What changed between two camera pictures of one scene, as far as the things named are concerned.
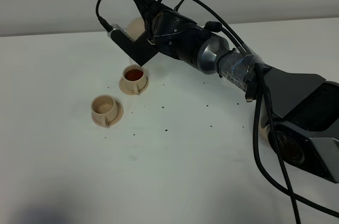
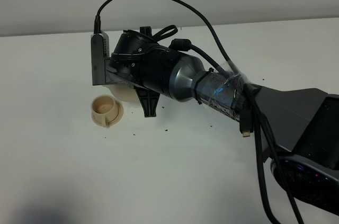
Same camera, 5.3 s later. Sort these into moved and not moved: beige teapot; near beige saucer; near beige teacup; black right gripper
Moved: black right gripper; beige teapot
Not moved: near beige teacup; near beige saucer
